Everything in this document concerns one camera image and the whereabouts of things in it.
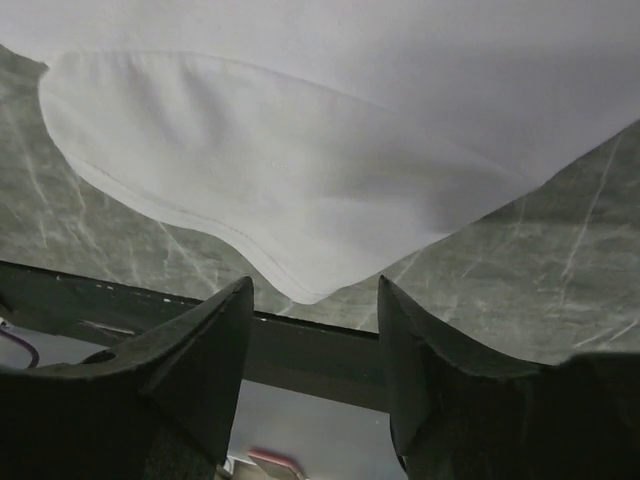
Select white t shirt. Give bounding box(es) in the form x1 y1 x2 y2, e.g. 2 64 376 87
1 1 639 304

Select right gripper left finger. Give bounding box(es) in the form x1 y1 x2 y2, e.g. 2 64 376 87
1 277 254 479

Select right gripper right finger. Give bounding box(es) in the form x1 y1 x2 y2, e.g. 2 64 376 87
377 278 639 479

